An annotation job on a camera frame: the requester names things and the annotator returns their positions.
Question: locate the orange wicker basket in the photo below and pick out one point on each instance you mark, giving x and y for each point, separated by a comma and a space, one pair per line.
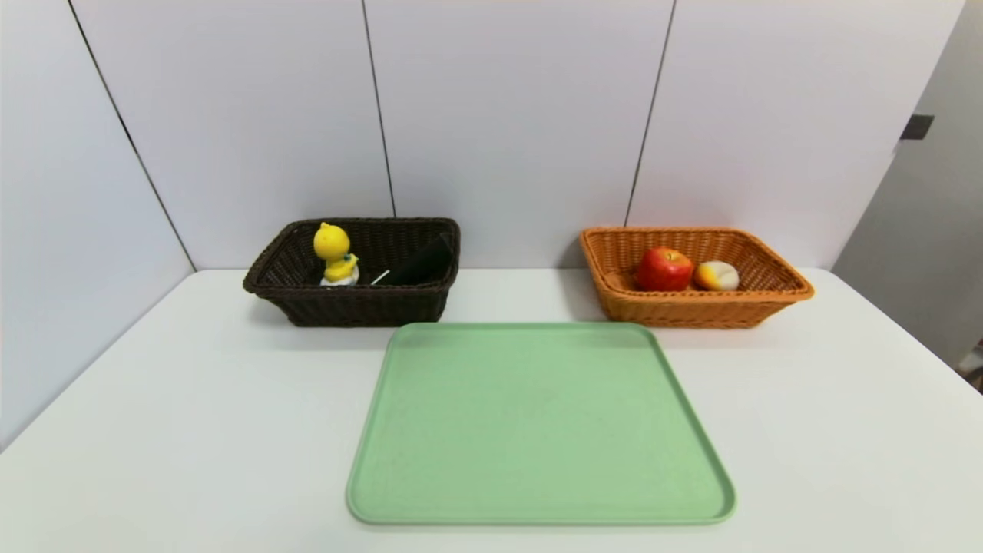
691, 311

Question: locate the small dark square plate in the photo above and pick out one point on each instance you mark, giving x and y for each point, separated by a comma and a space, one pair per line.
917, 127

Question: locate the red apple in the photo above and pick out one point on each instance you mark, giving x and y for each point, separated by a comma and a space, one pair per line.
664, 269

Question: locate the dark brown wicker basket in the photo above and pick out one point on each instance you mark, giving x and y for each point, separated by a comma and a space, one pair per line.
345, 307

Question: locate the white orange toy bun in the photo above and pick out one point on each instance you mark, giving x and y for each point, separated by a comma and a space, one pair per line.
716, 276

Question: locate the white pen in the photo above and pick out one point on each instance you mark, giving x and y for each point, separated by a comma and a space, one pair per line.
381, 277

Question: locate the light green plastic tray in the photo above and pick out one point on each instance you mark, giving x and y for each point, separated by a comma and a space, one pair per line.
537, 422

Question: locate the black glasses case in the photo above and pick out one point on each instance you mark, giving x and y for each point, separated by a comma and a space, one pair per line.
426, 265

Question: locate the yellow duck toy car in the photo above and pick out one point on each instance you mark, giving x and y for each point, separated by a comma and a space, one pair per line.
335, 253

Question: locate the grey partition panel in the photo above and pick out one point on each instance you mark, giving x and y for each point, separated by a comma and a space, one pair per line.
921, 230

